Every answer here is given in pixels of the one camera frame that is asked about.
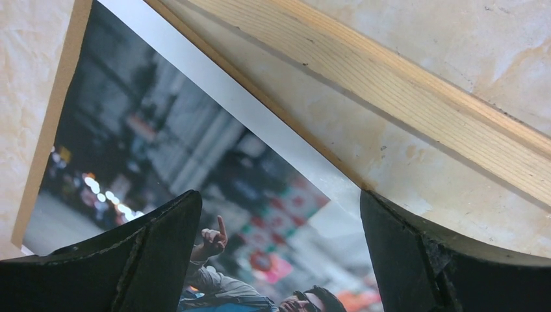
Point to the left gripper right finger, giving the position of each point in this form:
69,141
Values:
422,266

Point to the printed photo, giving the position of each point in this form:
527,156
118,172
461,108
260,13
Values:
135,132

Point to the wooden picture frame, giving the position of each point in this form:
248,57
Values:
506,148

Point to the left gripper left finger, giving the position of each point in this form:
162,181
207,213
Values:
138,266

